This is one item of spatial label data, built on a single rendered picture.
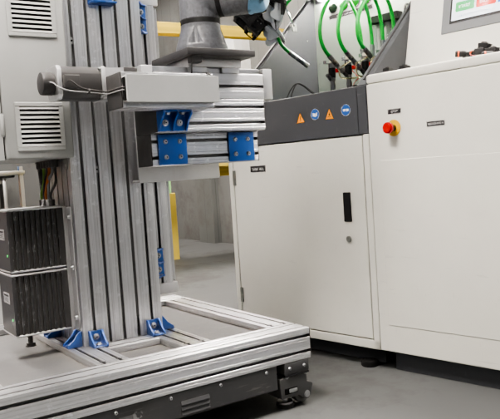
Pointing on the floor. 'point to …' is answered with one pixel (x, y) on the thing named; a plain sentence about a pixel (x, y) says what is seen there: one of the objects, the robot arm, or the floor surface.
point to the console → (454, 207)
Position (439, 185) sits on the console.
